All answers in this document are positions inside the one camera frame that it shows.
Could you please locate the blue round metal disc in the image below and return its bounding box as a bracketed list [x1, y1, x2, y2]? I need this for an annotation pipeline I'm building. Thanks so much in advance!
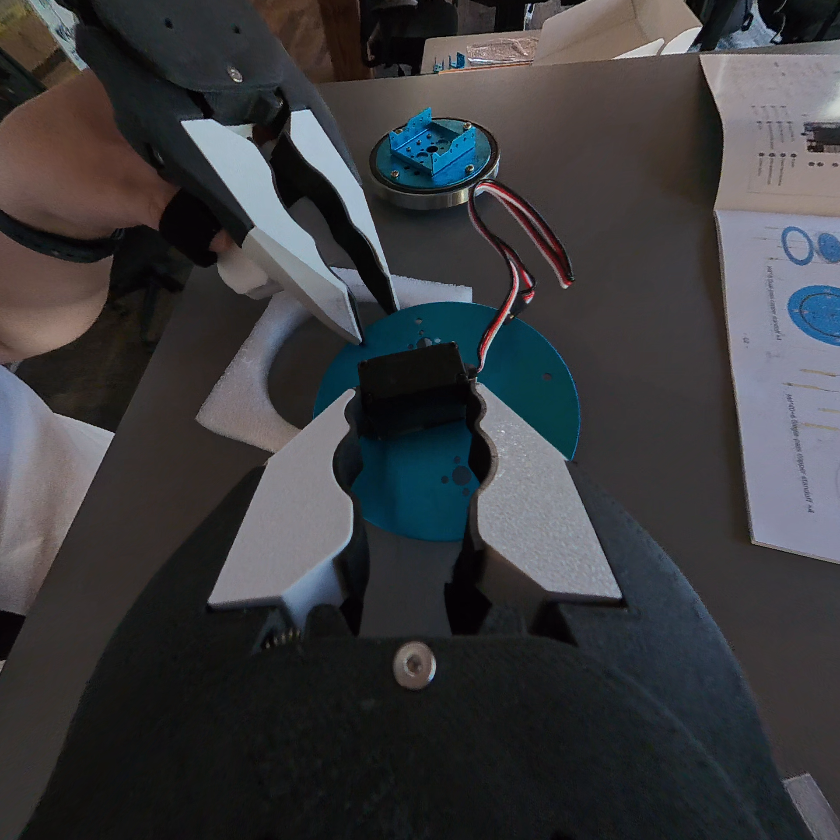
[314, 301, 580, 542]

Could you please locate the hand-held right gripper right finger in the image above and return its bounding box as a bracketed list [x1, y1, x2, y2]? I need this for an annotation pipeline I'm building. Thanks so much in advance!
[445, 382, 624, 636]

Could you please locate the person's left forearm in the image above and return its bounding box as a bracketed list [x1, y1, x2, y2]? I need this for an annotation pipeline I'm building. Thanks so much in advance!
[0, 249, 118, 363]

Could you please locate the clear plastic bag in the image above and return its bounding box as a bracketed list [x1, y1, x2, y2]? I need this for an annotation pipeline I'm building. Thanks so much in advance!
[467, 38, 542, 67]

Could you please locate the person's left hand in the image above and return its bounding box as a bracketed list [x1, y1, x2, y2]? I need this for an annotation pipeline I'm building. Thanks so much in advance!
[0, 71, 236, 256]

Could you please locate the black wristband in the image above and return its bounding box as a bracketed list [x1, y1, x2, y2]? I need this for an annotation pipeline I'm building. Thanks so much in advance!
[0, 209, 129, 265]

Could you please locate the white cardboard box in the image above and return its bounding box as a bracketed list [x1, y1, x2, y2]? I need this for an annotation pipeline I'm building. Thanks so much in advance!
[535, 0, 704, 67]

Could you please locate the red white black servo cable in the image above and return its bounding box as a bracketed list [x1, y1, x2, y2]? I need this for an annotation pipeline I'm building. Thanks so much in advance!
[467, 180, 577, 382]

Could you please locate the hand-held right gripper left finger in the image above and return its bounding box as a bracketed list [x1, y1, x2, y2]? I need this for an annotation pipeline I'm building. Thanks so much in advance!
[207, 387, 371, 637]

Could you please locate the open instruction booklet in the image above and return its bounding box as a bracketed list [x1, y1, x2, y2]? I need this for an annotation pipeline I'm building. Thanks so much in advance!
[699, 52, 840, 565]

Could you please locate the person's white shirt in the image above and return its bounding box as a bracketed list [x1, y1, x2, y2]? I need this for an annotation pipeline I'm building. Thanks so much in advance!
[0, 364, 116, 618]

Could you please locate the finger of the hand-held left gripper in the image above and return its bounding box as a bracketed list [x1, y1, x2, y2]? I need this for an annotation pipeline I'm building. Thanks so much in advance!
[271, 108, 399, 314]
[179, 119, 364, 346]

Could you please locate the blue U-shaped metal bracket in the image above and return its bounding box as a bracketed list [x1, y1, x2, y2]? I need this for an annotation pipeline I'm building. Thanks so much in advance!
[387, 106, 475, 182]

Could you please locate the white foam sheet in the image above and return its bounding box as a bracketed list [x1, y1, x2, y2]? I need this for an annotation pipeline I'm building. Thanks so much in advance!
[196, 266, 475, 455]

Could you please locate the wooden cabinet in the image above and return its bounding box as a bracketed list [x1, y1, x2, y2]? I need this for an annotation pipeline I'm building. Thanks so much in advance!
[261, 0, 357, 84]

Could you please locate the round metal bearing base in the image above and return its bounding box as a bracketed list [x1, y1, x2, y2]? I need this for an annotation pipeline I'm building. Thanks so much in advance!
[367, 105, 503, 212]

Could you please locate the black servo motor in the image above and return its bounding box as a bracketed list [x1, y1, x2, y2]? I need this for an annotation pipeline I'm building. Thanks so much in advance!
[356, 341, 483, 442]

